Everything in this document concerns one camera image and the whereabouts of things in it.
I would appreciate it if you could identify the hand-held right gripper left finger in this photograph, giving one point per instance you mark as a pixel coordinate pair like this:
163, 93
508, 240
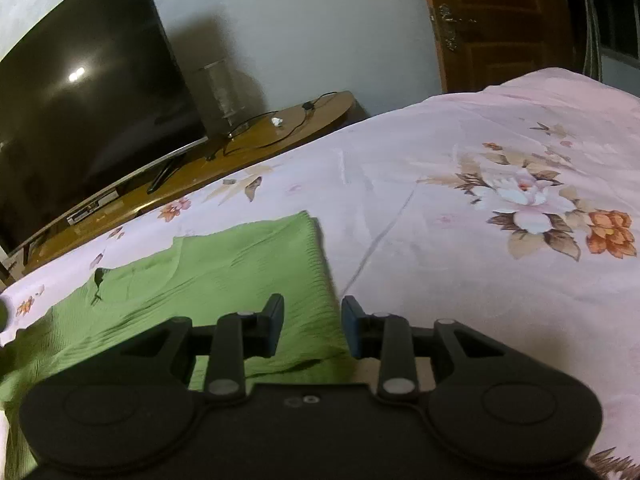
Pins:
273, 327

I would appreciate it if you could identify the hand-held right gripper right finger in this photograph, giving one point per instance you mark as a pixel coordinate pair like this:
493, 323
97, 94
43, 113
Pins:
352, 330

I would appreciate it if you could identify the green ribbed knit top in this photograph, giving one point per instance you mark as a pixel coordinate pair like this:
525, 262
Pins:
200, 270

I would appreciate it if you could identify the pink floral bed sheet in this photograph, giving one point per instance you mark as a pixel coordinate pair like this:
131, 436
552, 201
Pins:
425, 260

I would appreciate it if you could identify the wooden television cabinet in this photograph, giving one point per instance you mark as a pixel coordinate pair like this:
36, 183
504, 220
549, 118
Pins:
280, 132

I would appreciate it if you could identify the clear cylindrical container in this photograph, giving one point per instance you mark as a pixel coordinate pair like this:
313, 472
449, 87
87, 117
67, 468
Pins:
218, 95

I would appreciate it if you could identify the black flat screen television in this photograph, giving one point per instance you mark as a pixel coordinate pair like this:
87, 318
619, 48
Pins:
75, 110

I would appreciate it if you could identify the brown wooden door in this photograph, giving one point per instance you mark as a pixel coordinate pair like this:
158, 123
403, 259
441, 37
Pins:
500, 20

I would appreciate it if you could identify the striped curtain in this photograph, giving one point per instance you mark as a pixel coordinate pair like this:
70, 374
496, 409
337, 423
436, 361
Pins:
590, 25

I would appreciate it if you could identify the dark window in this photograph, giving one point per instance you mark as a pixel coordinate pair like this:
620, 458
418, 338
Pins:
620, 10

